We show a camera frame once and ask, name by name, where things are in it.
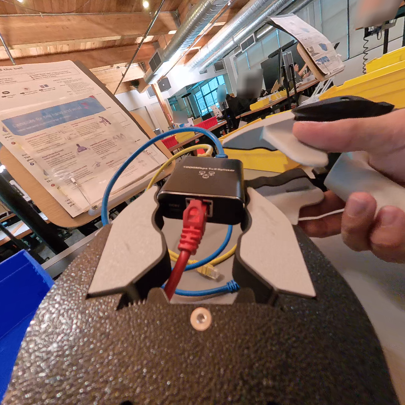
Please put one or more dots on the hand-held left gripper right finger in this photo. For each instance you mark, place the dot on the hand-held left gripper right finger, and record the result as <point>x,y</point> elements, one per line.
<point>275,250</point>

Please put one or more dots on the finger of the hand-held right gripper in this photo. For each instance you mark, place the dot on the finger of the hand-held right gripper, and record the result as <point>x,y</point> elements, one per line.
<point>253,136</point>
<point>294,193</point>

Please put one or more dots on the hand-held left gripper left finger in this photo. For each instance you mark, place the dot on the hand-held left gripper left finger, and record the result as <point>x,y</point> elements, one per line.
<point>129,246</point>

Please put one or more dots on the black network splitter box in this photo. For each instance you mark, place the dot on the black network splitter box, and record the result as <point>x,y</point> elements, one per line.
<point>205,183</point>

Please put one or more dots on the blue plastic bin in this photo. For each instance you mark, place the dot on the blue plastic bin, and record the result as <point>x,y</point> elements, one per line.
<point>19,300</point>

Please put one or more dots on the grey desk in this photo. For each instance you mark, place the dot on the grey desk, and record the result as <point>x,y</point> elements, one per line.
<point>364,284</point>

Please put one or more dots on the person's right hand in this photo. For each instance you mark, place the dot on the person's right hand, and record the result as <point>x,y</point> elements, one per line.
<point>348,136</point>

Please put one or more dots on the red plastic basket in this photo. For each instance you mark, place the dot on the red plastic basket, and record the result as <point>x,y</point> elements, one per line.
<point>169,144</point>
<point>207,121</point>

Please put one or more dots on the yellow storage basket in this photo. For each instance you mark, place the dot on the yellow storage basket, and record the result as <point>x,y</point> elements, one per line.
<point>188,137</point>

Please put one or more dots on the black screen on stand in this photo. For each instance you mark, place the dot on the black screen on stand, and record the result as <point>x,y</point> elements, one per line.
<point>272,72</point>

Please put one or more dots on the wooden instruction board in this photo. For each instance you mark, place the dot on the wooden instruction board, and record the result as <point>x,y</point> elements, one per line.
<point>316,47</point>
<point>63,126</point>

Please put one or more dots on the black stand pole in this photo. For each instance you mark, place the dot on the black stand pole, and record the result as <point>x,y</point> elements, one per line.
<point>25,208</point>

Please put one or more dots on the black wall speaker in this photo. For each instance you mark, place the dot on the black wall speaker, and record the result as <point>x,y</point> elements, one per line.
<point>164,84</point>

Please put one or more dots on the silver ventilation duct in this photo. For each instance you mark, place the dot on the silver ventilation duct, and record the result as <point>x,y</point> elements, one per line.
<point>189,31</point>

